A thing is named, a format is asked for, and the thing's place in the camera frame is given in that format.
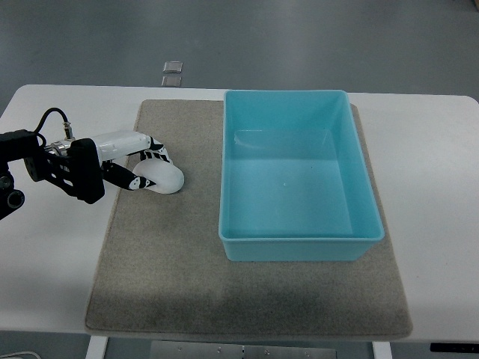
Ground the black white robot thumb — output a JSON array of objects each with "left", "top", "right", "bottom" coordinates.
[{"left": 101, "top": 161, "right": 156, "bottom": 191}]

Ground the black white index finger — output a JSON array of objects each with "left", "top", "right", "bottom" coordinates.
[{"left": 141, "top": 136, "right": 173, "bottom": 164}]

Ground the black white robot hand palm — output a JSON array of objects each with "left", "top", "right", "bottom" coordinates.
[{"left": 69, "top": 131, "right": 149, "bottom": 204}]

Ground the white bunny toy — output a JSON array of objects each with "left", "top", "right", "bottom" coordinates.
[{"left": 133, "top": 159, "right": 184, "bottom": 194}]

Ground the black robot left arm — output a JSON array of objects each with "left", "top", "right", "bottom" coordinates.
[{"left": 1, "top": 108, "right": 184, "bottom": 218}]

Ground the blue plastic box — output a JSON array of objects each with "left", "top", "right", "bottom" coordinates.
[{"left": 219, "top": 90, "right": 385, "bottom": 262}]

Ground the lower metal floor plate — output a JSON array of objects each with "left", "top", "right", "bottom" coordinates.
[{"left": 161, "top": 76, "right": 182, "bottom": 88}]

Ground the grey felt mat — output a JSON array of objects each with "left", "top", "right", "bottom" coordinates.
[{"left": 85, "top": 99, "right": 412, "bottom": 342}]

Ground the white table left leg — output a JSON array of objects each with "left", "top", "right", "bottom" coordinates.
[{"left": 85, "top": 336, "right": 109, "bottom": 359}]

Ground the white table leg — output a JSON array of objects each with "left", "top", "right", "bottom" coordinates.
[
  {"left": 372, "top": 341, "right": 393, "bottom": 359},
  {"left": 85, "top": 336, "right": 109, "bottom": 359}
]

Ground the grey metal crossbar plate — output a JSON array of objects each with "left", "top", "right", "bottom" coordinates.
[{"left": 150, "top": 341, "right": 338, "bottom": 359}]

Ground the white table right leg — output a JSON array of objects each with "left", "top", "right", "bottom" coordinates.
[{"left": 372, "top": 341, "right": 393, "bottom": 359}]

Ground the black table control panel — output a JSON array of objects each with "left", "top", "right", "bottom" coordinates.
[{"left": 430, "top": 343, "right": 479, "bottom": 354}]

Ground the white cable on floor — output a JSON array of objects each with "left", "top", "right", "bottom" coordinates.
[{"left": 0, "top": 349, "right": 38, "bottom": 359}]

